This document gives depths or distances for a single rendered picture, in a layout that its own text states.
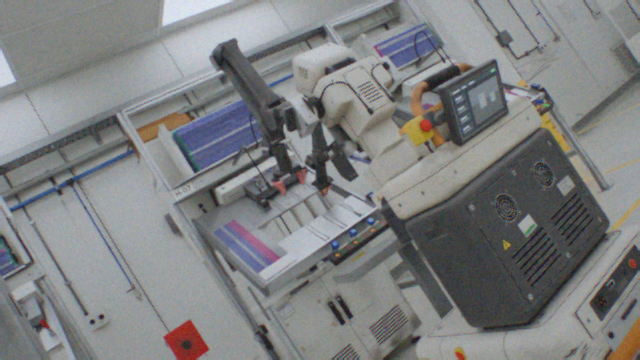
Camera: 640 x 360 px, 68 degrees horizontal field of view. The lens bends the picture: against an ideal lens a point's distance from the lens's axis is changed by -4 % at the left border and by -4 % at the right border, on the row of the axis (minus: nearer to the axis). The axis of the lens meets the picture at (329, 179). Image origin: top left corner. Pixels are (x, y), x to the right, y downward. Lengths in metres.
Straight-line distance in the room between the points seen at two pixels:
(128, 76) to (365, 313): 2.96
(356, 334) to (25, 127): 3.05
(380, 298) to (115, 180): 2.43
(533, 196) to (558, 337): 0.41
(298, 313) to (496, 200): 1.35
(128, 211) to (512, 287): 3.28
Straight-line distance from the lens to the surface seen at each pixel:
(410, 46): 3.53
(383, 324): 2.67
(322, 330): 2.53
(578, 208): 1.68
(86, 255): 4.10
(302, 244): 2.29
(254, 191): 2.62
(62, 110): 4.46
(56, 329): 2.41
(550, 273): 1.50
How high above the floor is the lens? 0.83
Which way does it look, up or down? 3 degrees up
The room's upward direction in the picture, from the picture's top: 33 degrees counter-clockwise
